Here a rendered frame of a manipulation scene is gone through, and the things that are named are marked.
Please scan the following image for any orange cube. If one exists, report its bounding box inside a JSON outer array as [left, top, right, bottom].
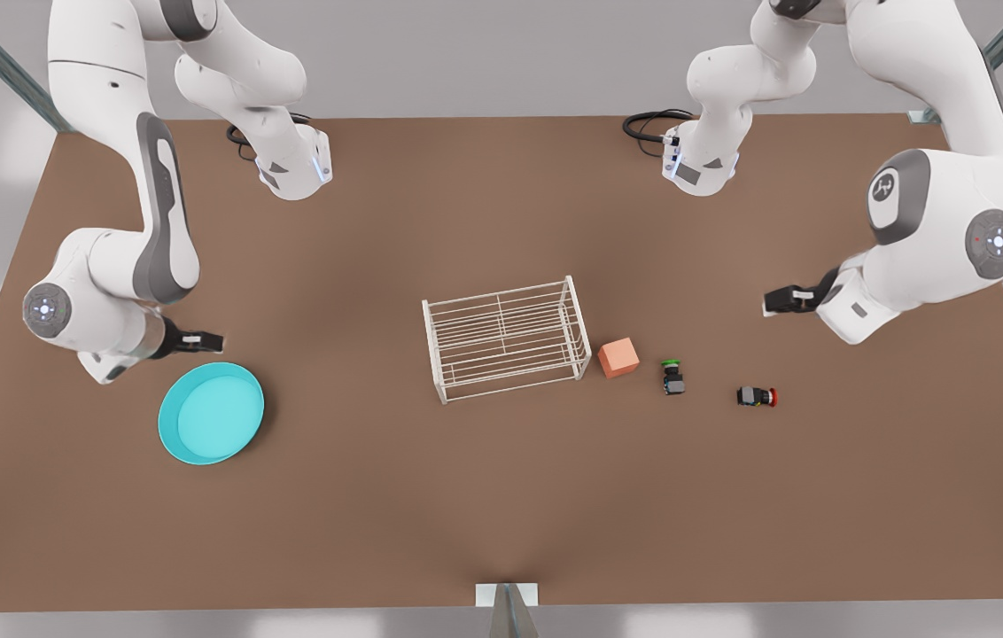
[[598, 337, 641, 379]]

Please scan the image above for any black cable loop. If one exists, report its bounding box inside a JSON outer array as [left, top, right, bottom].
[[226, 113, 313, 162], [623, 109, 697, 159]]

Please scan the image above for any white wire shelf rack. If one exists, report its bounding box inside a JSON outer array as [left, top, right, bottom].
[[422, 276, 592, 405]]

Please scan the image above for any turquoise plate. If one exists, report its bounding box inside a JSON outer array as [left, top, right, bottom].
[[158, 362, 265, 465]]

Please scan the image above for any silver frame post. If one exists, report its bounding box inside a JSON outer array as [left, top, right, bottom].
[[0, 0, 77, 134], [907, 0, 1003, 125], [476, 582, 540, 638]]

